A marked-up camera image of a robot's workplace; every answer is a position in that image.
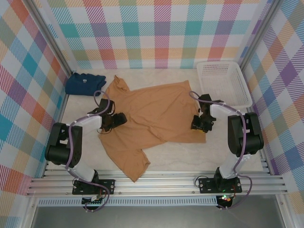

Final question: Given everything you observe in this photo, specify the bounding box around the grey metal base panel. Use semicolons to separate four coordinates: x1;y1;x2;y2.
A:
30;205;285;228

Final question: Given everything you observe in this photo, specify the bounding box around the white plastic basket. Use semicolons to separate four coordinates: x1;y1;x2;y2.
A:
196;61;253;110

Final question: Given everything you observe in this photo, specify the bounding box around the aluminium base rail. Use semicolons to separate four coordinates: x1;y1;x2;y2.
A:
25;170;289;197

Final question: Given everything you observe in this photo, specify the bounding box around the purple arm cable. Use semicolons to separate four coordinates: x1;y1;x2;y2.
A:
65;90;117;212
189;91;253;211

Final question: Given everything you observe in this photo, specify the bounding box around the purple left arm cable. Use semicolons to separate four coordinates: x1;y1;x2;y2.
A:
65;90;117;212

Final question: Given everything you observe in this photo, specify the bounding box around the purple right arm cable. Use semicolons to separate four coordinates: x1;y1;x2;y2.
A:
189;91;253;211

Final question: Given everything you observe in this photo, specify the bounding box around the tan t-shirt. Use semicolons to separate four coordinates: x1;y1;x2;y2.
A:
98;75;207;183

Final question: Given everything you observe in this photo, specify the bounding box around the white slotted cable duct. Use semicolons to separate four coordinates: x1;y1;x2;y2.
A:
38;196;219;207

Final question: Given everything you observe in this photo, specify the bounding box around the green circuit board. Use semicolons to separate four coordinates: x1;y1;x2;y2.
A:
82;194;105;205

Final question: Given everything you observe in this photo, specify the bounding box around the navy folded t-shirt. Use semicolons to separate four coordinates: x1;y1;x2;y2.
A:
65;72;107;97

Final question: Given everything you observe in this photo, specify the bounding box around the aluminium frame post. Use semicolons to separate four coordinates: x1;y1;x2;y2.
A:
238;0;283;71
23;0;73;76

